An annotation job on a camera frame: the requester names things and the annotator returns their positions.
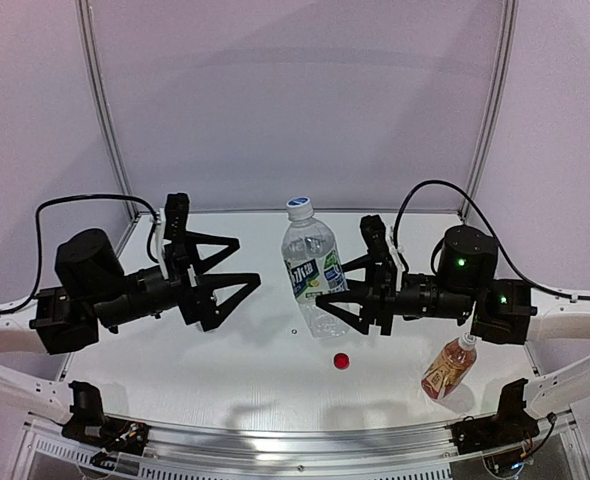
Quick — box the clear bottle green blue label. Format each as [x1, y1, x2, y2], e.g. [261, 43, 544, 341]
[281, 212, 348, 339]

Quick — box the red bottle cap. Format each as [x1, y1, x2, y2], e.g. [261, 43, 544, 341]
[333, 353, 350, 370]

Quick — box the blue white bottle cap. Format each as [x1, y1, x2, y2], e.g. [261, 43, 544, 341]
[286, 196, 314, 221]

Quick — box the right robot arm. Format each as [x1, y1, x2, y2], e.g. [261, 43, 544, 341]
[315, 215, 590, 419]

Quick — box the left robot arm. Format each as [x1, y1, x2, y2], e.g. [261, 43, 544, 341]
[0, 229, 261, 428]

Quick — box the white tea bottle cap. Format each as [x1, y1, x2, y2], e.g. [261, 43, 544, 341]
[459, 332, 477, 351]

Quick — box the amber tea bottle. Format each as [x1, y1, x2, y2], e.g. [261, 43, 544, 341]
[421, 335, 477, 401]

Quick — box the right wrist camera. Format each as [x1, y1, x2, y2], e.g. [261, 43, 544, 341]
[360, 215, 406, 280]

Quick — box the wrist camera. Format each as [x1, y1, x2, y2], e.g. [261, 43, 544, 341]
[360, 215, 406, 280]
[154, 193, 190, 280]

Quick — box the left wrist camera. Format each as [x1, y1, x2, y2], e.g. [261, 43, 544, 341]
[154, 193, 190, 280]

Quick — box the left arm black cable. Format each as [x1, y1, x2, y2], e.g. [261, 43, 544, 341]
[0, 193, 164, 316]

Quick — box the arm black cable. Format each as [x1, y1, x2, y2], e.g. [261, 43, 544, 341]
[0, 193, 164, 316]
[393, 179, 590, 301]

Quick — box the aluminium front rail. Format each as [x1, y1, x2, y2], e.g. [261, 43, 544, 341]
[22, 417, 576, 480]

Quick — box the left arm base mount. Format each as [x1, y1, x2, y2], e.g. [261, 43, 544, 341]
[62, 381, 151, 469]

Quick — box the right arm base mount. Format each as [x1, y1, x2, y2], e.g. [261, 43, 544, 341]
[448, 378, 540, 455]

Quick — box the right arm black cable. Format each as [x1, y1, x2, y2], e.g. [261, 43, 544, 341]
[393, 179, 590, 301]

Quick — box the left aluminium frame post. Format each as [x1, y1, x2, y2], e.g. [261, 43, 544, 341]
[75, 0, 132, 195]

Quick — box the aluminium frame post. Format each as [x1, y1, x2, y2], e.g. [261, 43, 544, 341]
[75, 0, 132, 195]
[465, 0, 518, 199]

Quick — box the right aluminium frame post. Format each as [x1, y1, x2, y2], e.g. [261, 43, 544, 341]
[465, 0, 518, 199]

